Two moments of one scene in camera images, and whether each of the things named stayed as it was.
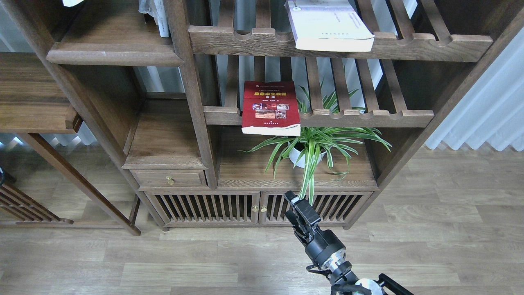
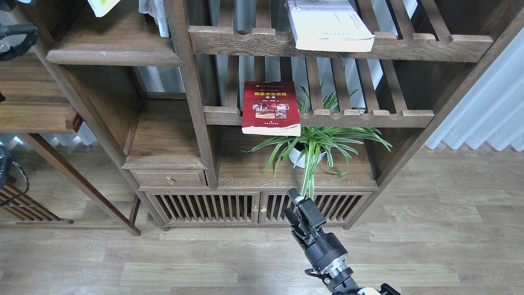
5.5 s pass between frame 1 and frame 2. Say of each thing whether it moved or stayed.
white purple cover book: stayed
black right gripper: stayed
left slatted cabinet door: stayed
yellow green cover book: moved
